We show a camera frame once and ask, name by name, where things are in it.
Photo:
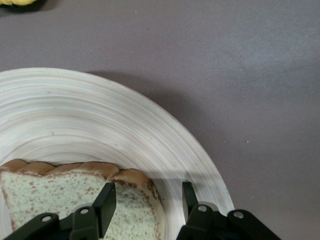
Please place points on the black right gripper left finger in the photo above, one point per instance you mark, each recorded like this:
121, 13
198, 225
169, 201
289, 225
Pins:
82, 225

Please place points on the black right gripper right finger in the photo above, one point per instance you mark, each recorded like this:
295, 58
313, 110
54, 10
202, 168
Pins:
205, 225

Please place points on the slice of toast bread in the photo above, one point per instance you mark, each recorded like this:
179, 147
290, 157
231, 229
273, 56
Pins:
50, 195

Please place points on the round light wooden plate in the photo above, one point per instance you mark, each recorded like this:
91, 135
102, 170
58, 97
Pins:
75, 112

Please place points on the brown table cover mat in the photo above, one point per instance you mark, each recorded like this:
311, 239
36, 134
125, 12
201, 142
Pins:
225, 62

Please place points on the yellow quilted oven mitt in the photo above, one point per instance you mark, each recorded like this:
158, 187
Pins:
20, 2

